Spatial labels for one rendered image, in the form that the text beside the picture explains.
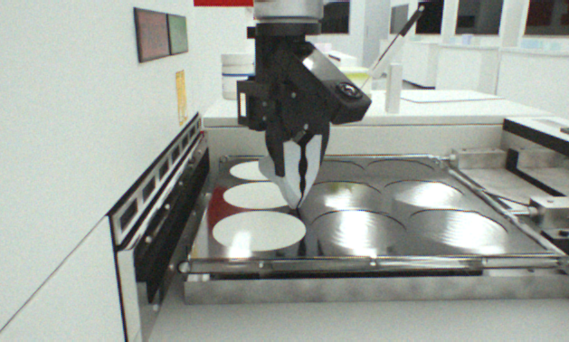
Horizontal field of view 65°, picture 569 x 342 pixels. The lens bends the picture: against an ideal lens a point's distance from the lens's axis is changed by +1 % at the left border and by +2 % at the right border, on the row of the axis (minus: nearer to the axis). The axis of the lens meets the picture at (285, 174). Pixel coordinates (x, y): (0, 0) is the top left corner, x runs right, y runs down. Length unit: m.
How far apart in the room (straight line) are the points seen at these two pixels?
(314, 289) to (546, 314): 0.24
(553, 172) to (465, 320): 0.32
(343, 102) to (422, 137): 0.42
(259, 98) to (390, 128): 0.36
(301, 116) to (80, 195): 0.26
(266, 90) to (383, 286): 0.25
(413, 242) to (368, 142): 0.36
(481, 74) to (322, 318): 6.75
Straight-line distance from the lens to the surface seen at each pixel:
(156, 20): 0.51
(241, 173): 0.67
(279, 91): 0.47
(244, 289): 0.49
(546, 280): 0.57
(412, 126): 0.81
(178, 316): 0.50
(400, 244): 0.46
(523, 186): 0.76
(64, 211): 0.29
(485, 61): 7.14
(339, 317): 0.49
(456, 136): 0.84
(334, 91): 0.43
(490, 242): 0.50
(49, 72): 0.28
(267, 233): 0.47
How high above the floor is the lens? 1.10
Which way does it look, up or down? 18 degrees down
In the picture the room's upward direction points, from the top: straight up
